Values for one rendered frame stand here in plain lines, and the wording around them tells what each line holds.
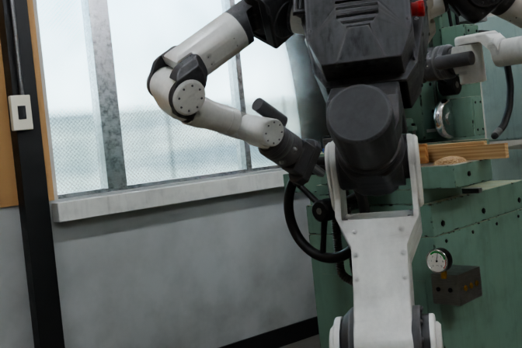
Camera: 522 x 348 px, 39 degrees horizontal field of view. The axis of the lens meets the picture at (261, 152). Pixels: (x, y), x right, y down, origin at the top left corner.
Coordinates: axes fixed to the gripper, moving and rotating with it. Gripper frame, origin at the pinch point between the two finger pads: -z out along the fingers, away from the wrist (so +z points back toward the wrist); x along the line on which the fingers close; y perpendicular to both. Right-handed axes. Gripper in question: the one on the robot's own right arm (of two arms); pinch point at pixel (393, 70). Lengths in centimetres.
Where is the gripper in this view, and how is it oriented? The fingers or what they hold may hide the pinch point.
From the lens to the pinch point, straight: 203.8
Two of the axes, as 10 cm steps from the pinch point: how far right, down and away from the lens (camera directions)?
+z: 7.1, -0.6, -7.0
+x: -1.0, 9.8, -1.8
